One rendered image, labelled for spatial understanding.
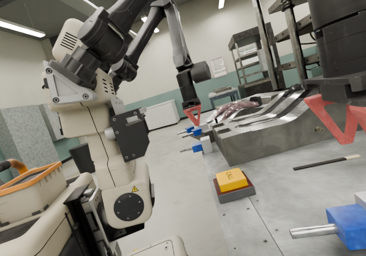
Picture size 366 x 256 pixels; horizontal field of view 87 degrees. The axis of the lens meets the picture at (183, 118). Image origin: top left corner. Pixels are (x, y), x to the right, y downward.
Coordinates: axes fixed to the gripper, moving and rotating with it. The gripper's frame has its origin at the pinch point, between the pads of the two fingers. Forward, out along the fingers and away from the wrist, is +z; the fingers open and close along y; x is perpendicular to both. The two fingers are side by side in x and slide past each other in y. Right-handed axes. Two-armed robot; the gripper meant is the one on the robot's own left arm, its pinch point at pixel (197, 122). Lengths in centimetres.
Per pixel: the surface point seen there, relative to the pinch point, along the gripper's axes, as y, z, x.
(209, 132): 10.2, 7.7, -3.1
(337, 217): -50, 9, -17
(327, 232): -51, 10, -15
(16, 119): 352, -77, 455
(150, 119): 640, 39, 218
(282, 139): -17.9, 9.0, -23.6
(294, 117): -16.7, 3.9, -28.7
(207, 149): -2.1, 11.2, -1.0
